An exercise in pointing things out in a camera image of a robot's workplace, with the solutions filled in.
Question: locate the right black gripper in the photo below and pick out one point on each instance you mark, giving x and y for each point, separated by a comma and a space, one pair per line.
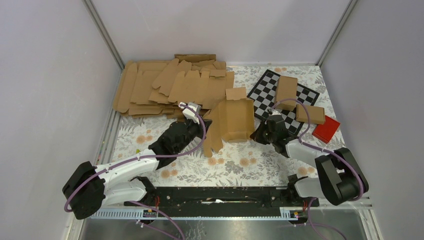
257, 135

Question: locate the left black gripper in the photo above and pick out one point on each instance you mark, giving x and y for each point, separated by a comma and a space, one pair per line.
198, 126

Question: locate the brown cardboard box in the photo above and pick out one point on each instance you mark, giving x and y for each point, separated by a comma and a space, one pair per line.
232, 121

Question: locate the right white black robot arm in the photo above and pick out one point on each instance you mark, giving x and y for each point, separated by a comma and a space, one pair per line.
339, 177

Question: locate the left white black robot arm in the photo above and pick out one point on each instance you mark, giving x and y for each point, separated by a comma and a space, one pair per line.
91, 187

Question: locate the folded cardboard box upright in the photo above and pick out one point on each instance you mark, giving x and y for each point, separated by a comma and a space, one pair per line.
286, 89

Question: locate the folded cardboard box flat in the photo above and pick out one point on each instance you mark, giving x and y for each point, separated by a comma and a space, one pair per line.
313, 114

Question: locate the red box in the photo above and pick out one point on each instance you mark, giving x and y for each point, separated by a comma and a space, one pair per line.
325, 132

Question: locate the black white checkerboard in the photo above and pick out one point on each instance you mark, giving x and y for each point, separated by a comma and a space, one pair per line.
263, 96

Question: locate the floral table mat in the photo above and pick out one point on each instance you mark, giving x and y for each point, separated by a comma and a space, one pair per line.
236, 164

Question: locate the stack of flat cardboard blanks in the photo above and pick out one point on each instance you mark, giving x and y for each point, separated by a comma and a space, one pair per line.
150, 88

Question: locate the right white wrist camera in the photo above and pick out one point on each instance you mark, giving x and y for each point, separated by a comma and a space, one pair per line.
275, 113

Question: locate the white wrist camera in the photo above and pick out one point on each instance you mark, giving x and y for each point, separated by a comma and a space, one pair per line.
191, 111
275, 113

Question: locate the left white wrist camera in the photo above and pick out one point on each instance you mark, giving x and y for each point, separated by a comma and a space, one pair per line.
191, 111

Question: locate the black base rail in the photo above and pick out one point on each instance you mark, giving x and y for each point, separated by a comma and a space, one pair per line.
248, 196

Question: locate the grey cable duct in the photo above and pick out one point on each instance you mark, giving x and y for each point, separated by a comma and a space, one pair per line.
204, 212

